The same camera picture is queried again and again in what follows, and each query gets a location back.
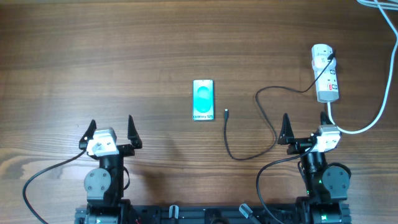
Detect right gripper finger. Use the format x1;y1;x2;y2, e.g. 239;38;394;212
320;111;333;125
277;113;295;145

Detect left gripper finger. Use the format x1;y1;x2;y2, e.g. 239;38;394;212
78;119;96;150
127;115;142;149

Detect black charger cable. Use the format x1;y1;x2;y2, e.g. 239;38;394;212
223;49;336;161

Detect smartphone with teal screen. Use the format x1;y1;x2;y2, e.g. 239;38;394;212
192;80;215;121

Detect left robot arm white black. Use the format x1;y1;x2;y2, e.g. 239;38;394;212
75;116;142;224

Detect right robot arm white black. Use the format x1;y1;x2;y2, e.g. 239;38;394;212
277;112;352;224

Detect white charger adapter plug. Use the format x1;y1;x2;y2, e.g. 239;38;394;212
312;54;336;72

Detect white power strip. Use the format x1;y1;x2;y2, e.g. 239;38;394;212
312;44;339;103

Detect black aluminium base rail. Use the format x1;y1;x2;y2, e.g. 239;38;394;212
74;204;352;224

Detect white power strip cord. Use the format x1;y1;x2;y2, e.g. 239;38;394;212
326;0;398;135

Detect white cables at corner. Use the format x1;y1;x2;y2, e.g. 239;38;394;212
356;0;398;11

